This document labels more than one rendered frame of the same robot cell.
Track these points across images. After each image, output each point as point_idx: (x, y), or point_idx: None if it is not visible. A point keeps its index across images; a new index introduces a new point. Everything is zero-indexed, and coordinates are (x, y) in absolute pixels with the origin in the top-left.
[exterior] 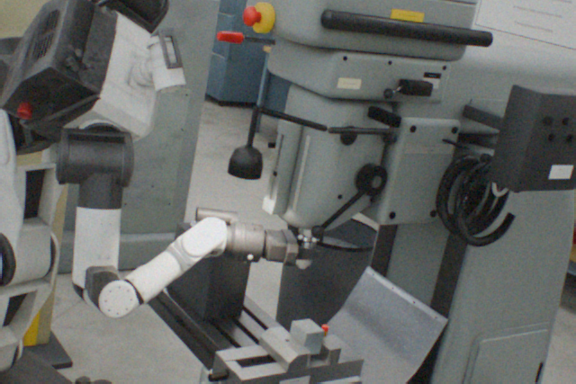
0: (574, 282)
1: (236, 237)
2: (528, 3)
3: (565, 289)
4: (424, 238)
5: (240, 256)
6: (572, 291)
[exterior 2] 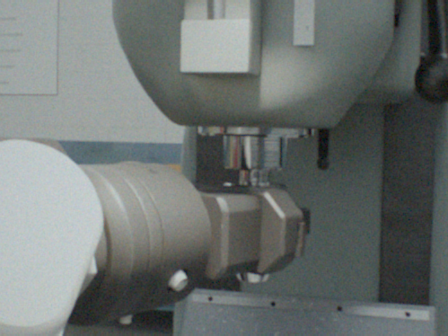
0: (114, 319)
1: (127, 210)
2: None
3: (113, 327)
4: (320, 174)
5: (150, 289)
6: (120, 327)
